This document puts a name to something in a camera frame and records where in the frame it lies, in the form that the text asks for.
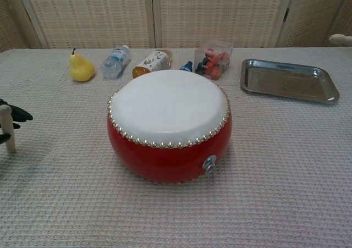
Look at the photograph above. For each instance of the small blue spray bottle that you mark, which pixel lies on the small blue spray bottle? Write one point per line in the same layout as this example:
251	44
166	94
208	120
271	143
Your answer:
187	66

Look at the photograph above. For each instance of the red drum with white head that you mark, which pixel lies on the red drum with white head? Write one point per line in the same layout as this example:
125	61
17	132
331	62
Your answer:
167	102

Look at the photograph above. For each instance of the clear box of red items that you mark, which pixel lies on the clear box of red items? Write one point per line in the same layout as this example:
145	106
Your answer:
213	62

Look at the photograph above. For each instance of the black-fingered silver left robot hand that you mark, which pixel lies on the black-fingered silver left robot hand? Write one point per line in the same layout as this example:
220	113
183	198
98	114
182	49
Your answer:
20	116

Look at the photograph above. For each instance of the wooden drumstick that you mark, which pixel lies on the wooden drumstick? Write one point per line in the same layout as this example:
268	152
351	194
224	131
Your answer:
339	39
10	140

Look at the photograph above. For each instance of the clear water bottle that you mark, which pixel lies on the clear water bottle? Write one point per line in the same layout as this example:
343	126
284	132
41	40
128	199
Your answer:
114	63

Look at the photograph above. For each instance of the yellow toy pear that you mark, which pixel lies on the yellow toy pear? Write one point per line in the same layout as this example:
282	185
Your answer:
81	70

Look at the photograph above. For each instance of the black screen hinge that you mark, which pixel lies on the black screen hinge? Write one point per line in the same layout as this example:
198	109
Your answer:
286	15

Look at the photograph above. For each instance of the stainless steel tray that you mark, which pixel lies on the stainless steel tray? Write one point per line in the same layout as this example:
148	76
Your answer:
286	80

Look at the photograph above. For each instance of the amber tea bottle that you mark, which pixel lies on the amber tea bottle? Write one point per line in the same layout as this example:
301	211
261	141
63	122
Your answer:
154	61

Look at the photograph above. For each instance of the beige woven tablecloth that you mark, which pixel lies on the beige woven tablecloth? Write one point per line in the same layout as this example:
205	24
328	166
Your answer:
176	217

